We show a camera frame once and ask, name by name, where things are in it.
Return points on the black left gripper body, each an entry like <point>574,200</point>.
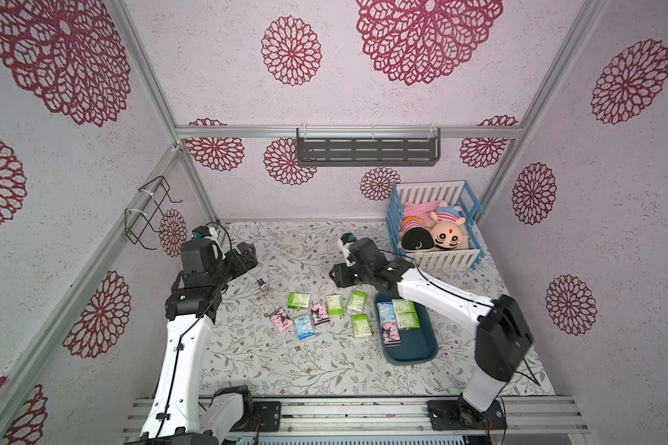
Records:
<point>237,267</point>

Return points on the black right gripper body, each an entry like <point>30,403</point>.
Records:
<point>345,272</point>

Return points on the green tissue pack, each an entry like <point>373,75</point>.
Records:
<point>357,302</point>
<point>402,306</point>
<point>407,321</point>
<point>299,301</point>
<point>361,326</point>
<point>335,305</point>

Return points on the pink kuromi tissue pack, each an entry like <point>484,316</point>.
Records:
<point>319,314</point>
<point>280,319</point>
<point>390,334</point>

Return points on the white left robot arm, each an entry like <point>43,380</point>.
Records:
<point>175,416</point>

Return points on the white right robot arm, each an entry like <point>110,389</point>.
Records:
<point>502,335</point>

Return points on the teal storage box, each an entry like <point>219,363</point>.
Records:
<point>418,345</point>

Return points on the black-haired plush doll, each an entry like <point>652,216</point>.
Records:
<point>417,239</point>

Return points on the pink plush doll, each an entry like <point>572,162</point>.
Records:
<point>418,214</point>

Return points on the peach face plush doll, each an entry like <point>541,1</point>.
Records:
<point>449,232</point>

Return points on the blue Cinnamoroll tissue pack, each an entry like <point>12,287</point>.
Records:
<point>304,327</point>

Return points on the blue white toy crib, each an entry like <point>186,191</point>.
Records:
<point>456,193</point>

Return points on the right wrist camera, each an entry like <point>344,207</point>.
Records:
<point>344,243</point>

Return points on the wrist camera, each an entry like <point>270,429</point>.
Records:
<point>205,232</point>
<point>344,243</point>

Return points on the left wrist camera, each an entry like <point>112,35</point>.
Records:
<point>205,232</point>

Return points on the black wire wall rack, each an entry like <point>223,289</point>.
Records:
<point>139,219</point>

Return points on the grey wall shelf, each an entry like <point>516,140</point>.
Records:
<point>368,151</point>

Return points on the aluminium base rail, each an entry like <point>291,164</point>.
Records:
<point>343,416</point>

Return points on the aluminium frame post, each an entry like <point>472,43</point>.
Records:
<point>583,26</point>

